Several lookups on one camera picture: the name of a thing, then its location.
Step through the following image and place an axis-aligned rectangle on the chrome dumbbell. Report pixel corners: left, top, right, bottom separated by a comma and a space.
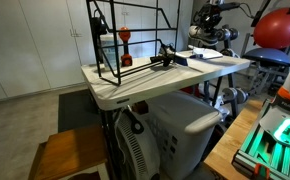
222, 87, 250, 105
216, 27, 240, 43
219, 48, 241, 59

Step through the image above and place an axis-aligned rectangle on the black tool hanging on rack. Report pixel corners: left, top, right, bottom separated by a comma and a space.
90, 16, 109, 64

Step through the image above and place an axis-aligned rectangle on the blue padded seat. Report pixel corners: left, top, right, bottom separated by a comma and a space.
243, 47, 290, 67

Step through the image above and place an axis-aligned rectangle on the black hand tool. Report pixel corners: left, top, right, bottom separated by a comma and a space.
149, 43, 177, 68

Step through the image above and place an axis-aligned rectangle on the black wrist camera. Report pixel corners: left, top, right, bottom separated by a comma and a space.
218, 1, 241, 12

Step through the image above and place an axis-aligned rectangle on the orange cordless drill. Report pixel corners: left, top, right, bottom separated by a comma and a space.
118, 26, 134, 68

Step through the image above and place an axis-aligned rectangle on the clear plastic container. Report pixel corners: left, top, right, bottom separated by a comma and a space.
99, 33, 123, 71

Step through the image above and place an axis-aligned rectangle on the white wall cabinet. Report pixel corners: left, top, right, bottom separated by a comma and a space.
0, 0, 96, 104

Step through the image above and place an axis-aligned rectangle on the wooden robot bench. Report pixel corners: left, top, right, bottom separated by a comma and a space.
203, 97, 266, 180

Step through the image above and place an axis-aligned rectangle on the white paper pad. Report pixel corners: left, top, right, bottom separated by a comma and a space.
184, 45, 224, 61

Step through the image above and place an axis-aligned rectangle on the black wire shoe rack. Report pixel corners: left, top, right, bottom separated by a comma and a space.
85, 0, 182, 87

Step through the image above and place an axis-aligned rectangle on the white laundry basket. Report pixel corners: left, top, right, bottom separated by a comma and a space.
144, 91, 223, 180

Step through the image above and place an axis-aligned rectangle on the red exercise ball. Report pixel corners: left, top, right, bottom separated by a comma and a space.
253, 7, 290, 50

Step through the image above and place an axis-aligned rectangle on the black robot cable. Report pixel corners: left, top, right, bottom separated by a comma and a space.
237, 1, 257, 20

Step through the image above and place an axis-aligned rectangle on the wooden stool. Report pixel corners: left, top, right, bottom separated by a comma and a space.
27, 124, 111, 180

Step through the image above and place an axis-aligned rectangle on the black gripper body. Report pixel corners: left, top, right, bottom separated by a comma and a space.
199, 3, 221, 24

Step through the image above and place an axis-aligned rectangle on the metal seat frame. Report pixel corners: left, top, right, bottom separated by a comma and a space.
248, 63, 290, 97

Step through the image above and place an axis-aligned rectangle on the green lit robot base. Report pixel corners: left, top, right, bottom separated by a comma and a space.
231, 98, 290, 180

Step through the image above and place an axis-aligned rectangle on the white round fan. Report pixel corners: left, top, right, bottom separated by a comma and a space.
114, 109, 161, 180

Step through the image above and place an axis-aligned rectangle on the dark floor mat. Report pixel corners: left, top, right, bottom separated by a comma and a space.
57, 88, 103, 134

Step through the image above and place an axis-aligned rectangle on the grey trainer shoe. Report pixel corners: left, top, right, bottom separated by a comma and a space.
188, 24, 219, 47

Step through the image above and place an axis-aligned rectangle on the blue box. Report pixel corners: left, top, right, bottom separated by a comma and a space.
174, 53, 204, 67

